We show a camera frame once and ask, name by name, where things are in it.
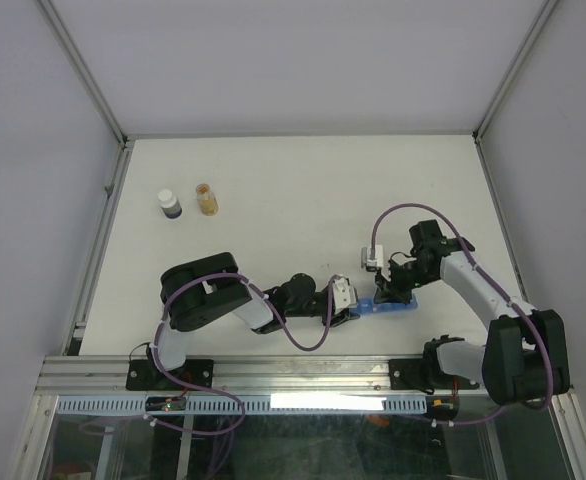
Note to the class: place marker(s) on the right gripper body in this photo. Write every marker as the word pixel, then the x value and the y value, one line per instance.
pixel 403 278

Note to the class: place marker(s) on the white cap pill bottle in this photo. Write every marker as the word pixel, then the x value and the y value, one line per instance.
pixel 169 204

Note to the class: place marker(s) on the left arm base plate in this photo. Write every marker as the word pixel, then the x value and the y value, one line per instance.
pixel 170 375

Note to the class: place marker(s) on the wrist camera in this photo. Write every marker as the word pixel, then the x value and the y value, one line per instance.
pixel 372 258
pixel 344 295

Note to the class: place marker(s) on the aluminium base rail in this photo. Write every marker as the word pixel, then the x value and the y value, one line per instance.
pixel 87 375

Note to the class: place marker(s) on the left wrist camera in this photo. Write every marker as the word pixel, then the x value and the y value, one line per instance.
pixel 344 295

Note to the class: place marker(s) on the blue weekly pill organizer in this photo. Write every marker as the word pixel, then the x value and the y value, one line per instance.
pixel 367 307

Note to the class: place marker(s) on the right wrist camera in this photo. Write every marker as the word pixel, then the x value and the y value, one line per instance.
pixel 372 258

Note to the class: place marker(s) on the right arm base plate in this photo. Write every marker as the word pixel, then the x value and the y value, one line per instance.
pixel 424 373

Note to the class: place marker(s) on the white slotted cable duct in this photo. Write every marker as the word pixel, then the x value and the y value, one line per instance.
pixel 270 404

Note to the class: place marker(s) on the amber pill bottle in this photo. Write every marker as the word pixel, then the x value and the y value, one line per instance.
pixel 206 199

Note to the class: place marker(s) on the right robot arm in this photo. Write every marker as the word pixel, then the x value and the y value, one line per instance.
pixel 523 359

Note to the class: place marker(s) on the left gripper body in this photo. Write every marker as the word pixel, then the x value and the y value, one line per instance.
pixel 318 305

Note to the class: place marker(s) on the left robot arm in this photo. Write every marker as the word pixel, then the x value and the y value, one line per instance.
pixel 199 292

